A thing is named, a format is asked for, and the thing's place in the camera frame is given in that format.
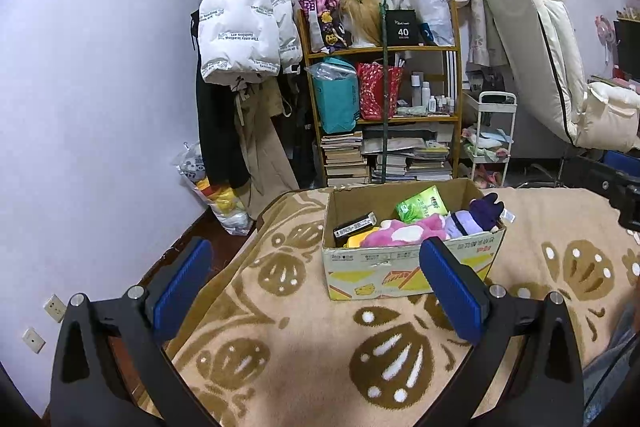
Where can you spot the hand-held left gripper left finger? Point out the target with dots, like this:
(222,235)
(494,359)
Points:
(182,289)

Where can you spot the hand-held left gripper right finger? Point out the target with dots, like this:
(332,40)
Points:
(450,297)

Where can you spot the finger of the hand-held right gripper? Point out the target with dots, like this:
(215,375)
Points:
(620,159)

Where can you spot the printed cardboard box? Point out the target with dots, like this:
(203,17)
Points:
(400,267)

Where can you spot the purple plush doll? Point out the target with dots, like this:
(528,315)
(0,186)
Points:
(470,219)

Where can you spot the pink and white plush toy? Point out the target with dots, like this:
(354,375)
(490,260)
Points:
(400,234)

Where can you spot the green snack packet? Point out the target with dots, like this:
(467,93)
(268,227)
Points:
(422,207)

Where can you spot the black packet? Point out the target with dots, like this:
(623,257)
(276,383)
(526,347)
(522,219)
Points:
(355,224)

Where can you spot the plastic bag of plush toys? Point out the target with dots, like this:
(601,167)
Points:
(220,197)

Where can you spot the yellow plush toy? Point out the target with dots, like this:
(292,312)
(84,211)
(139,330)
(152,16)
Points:
(355,239)

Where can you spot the white padded recliner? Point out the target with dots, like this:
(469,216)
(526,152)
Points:
(550,57)

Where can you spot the white trolley cart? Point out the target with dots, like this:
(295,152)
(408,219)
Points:
(490,137)

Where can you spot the beige patterned rug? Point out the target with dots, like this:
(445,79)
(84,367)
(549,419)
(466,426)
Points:
(300,357)

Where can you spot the person's leg in jeans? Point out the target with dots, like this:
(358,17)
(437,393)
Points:
(610,357)

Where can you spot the pile of books and magazines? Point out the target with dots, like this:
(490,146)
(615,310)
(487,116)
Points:
(410,157)

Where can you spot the black hanging garment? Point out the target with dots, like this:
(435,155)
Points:
(215,132)

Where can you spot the beige trousers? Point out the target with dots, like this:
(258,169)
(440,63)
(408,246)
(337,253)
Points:
(265,142)

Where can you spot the stack of books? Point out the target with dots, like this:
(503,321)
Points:
(342,159)

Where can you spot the row of cosmetic bottles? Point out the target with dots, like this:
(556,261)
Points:
(430,94)

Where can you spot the black tote bag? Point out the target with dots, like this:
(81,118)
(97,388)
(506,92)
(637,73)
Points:
(302,122)

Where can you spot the green pole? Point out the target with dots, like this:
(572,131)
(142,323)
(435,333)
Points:
(385,92)

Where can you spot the red patterned bag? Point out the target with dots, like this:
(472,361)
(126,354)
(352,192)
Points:
(377,92)

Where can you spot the teal bag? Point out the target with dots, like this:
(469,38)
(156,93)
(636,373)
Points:
(335,97)

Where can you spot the clear plastic bag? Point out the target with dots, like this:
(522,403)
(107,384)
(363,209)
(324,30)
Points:
(432,12)

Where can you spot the black box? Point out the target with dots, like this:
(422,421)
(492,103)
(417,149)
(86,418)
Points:
(402,27)

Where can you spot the wooden shelf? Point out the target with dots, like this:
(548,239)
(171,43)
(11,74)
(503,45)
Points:
(380,52)

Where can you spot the white puffer jacket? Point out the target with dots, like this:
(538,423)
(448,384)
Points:
(240,17)

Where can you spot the blonde wig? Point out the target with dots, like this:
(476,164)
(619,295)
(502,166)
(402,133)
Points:
(360,19)

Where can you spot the purple printed bag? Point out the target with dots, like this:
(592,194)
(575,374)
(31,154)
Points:
(322,17)

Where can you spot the white wall socket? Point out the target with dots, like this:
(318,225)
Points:
(33,341)
(52,307)

